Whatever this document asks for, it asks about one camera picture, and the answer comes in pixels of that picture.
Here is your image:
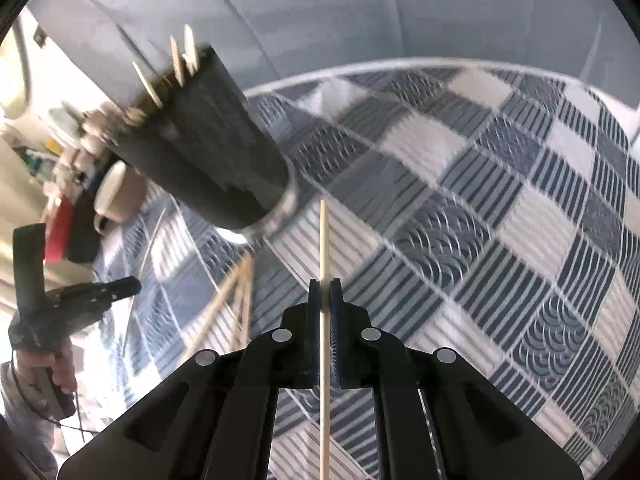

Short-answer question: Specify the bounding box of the wooden chopstick near cup base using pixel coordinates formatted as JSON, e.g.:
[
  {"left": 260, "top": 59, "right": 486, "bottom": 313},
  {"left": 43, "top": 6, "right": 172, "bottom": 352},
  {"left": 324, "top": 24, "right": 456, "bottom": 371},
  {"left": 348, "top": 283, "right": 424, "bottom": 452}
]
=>
[{"left": 234, "top": 255, "right": 255, "bottom": 350}]

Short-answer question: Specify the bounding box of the light blue padded sofa back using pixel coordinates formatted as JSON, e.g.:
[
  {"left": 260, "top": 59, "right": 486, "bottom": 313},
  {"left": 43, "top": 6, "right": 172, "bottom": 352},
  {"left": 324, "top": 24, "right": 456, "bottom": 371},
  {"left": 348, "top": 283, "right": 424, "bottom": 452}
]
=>
[{"left": 27, "top": 0, "right": 640, "bottom": 111}]

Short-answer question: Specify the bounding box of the wooden chopstick on tablecloth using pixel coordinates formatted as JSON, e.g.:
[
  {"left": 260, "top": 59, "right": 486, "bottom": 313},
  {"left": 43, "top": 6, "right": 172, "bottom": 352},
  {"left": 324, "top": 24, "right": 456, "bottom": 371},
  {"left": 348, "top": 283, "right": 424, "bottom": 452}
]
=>
[{"left": 180, "top": 254, "right": 253, "bottom": 364}]

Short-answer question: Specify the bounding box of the pale wooden chopstick in cup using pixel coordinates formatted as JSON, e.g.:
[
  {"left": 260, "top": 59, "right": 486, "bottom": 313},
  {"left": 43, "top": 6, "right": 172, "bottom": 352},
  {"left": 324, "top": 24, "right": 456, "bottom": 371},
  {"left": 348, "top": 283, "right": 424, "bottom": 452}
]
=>
[{"left": 132, "top": 62, "right": 164, "bottom": 110}]

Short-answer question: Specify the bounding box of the red plastic container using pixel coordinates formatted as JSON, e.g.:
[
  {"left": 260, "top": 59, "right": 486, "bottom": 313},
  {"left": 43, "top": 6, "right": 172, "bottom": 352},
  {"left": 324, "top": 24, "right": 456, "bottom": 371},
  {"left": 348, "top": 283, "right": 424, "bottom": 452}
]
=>
[{"left": 43, "top": 194, "right": 74, "bottom": 263}]

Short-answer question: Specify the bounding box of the round wall mirror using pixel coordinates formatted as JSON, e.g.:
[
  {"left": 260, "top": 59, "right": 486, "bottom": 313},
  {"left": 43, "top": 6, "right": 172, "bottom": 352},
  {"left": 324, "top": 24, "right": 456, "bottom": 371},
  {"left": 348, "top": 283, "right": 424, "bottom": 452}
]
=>
[{"left": 0, "top": 18, "right": 32, "bottom": 120}]

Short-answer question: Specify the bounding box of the person's left hand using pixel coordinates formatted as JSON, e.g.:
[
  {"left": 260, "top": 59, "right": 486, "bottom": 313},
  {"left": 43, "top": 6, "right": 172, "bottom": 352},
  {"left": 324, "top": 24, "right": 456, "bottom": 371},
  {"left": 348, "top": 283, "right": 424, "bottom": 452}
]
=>
[{"left": 15, "top": 339, "right": 77, "bottom": 394}]

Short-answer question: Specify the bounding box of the blue white patterned tablecloth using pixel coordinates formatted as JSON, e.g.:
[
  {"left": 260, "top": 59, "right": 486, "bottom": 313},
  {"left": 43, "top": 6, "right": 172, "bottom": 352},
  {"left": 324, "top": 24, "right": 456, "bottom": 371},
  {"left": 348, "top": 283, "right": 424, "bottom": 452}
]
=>
[{"left": 87, "top": 62, "right": 639, "bottom": 479}]

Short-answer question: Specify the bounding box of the black cylindrical utensil cup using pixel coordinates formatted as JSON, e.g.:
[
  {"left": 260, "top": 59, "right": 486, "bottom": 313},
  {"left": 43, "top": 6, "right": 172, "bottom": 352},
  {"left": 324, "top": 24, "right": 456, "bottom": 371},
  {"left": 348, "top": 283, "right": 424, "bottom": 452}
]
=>
[{"left": 104, "top": 44, "right": 298, "bottom": 243}]

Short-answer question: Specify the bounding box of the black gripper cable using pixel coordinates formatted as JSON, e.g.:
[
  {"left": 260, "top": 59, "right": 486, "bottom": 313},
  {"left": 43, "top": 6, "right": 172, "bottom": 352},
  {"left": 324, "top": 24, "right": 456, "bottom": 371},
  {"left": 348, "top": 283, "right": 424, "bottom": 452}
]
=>
[{"left": 8, "top": 364, "right": 97, "bottom": 446}]

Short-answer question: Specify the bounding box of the white ceramic mug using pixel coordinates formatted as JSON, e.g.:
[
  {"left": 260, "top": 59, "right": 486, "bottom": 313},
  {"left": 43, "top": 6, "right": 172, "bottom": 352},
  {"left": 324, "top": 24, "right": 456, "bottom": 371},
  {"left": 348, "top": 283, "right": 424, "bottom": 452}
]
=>
[{"left": 93, "top": 160, "right": 146, "bottom": 235}]

